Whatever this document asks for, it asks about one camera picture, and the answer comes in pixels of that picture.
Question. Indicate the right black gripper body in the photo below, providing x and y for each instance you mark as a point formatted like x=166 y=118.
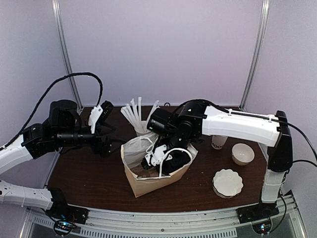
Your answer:
x=184 y=159

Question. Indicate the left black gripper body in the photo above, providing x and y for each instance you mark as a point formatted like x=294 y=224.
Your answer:
x=96 y=147

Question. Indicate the brown paper bag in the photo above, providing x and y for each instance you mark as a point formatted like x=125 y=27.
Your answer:
x=145 y=181

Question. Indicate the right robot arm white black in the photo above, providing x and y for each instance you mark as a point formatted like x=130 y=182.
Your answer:
x=200 y=117

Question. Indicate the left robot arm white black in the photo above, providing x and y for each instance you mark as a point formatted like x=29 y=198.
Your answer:
x=63 y=128

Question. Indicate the white cup holding straws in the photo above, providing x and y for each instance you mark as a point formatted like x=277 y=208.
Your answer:
x=141 y=128

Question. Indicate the white scalloped dish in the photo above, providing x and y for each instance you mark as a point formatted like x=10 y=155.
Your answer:
x=227 y=183

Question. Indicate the white round bowl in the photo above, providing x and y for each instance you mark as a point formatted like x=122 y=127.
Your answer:
x=242 y=154

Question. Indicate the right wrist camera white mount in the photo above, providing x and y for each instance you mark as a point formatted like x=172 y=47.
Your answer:
x=155 y=158

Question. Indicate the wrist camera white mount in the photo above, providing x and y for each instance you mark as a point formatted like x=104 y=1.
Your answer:
x=99 y=114
x=155 y=158

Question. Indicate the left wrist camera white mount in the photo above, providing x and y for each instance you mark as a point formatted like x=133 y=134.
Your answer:
x=99 y=114

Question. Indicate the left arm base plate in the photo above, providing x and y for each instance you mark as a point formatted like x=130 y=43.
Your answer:
x=69 y=213

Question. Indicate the aluminium front rail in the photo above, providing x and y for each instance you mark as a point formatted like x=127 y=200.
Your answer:
x=221 y=223

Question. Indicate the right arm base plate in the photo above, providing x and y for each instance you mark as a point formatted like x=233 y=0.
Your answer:
x=257 y=212

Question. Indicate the left aluminium corner post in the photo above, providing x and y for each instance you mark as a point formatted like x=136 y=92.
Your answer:
x=64 y=52

